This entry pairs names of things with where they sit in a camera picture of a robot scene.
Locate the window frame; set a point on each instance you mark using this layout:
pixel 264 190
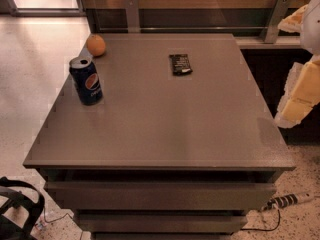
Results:
pixel 45 8

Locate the right metal bracket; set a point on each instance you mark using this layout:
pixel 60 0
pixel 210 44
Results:
pixel 270 33

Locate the white power strip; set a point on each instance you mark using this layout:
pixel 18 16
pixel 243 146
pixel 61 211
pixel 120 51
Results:
pixel 287 200

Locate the metal bracket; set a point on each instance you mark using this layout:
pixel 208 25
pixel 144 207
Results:
pixel 132 16
pixel 270 33

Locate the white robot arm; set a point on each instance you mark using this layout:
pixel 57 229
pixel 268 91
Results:
pixel 310 30

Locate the blue pepsi can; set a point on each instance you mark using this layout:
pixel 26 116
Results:
pixel 86 80

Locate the orange fruit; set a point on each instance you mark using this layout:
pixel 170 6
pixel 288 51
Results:
pixel 95 45

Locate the top grey drawer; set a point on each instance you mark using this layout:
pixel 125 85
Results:
pixel 159 196

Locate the middle grey drawer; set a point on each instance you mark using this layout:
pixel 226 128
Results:
pixel 159 223

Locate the grey drawer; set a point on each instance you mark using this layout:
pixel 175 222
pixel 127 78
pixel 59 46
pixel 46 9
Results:
pixel 159 223
pixel 159 196

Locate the grey drawer cabinet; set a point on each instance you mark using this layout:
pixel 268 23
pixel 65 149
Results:
pixel 210 126

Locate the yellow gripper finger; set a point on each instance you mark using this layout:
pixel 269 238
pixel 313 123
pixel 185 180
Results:
pixel 293 22
pixel 302 94

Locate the left metal bracket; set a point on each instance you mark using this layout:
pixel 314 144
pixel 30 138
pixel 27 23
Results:
pixel 132 16

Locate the black rxbar chocolate bar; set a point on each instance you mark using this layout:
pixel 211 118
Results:
pixel 180 64

